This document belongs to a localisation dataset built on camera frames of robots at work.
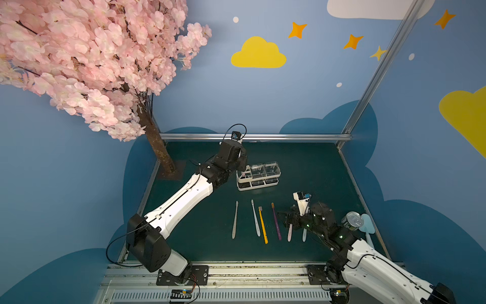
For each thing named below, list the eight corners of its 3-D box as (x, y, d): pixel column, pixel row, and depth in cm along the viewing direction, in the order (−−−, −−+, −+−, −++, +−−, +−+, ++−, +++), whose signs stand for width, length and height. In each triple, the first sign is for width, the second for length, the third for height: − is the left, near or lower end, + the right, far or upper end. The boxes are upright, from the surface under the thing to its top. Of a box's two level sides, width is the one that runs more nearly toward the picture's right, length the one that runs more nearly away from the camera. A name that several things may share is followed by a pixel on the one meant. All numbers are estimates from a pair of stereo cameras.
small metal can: (342, 232, 89) (349, 227, 84) (337, 217, 94) (343, 211, 88) (358, 232, 89) (366, 227, 84) (353, 217, 94) (359, 211, 88)
